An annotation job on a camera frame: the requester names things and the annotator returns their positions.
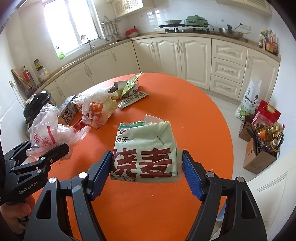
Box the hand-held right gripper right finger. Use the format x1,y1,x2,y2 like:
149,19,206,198
182,150,269,241

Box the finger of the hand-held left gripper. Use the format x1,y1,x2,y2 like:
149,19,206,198
30,143,70,173
3,141,31,163

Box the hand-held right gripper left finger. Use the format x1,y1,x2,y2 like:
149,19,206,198
23,150,114,241

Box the clear red-printed plastic bag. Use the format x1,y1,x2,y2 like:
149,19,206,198
25,103,92,160

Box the large green red-lettered packet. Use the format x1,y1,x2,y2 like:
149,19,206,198
110,114,179,183

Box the light green snack packet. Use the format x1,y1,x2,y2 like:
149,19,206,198
120,72,144,99

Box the person's left hand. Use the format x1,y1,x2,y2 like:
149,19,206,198
0,197,36,230

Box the small red packet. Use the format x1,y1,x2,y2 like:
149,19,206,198
73,118,87,129

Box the small brown printed carton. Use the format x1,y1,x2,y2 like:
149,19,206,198
58,95,80,126

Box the black domed container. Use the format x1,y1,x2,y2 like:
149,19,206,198
23,90,57,126

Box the clear orange-printed plastic bag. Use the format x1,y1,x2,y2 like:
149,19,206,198
73,88,118,129

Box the orange round tablecloth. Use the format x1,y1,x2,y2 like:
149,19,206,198
30,74,234,241

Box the chopsticks holder with chopsticks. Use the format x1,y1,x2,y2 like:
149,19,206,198
20,65,38,95

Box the wooden cutting board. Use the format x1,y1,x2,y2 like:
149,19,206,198
11,68,28,90

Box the white lidded jar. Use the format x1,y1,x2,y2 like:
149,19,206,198
38,67,49,83

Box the white panelled door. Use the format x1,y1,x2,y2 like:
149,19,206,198
245,148,295,241

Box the yellow cooking oil bottle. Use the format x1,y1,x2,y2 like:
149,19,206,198
257,122,285,149

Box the white rice bag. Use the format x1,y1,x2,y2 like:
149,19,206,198
235,77,263,121

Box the cream cabinet drawer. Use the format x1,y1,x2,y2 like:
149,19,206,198
211,39,248,61
211,58,245,79
210,75,242,96

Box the red rice bag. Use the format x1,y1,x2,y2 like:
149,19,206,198
252,100,281,127

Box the metal sink faucet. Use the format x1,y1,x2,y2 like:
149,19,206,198
80,35,95,52

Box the cream lower kitchen cabinets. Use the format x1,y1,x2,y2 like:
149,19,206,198
30,35,281,103

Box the kitchen window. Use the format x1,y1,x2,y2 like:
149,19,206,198
43,0,102,58

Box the hanging utensil rack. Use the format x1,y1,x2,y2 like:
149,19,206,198
102,16,123,39

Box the red-lidded white bowl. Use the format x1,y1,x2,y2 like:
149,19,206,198
125,27,140,37

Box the black gas stove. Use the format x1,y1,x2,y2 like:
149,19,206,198
155,27,216,35

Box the steel wok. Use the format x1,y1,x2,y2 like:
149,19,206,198
218,24,251,40

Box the group of condiment bottles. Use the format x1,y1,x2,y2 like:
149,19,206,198
258,29,278,56

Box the dark frying pan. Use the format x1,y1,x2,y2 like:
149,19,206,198
158,20,183,28

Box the green electric cooking pot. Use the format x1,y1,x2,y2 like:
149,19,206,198
184,15,208,26

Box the cream lattice upper cabinet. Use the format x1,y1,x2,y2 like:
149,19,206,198
106,0,144,16
215,0,273,15

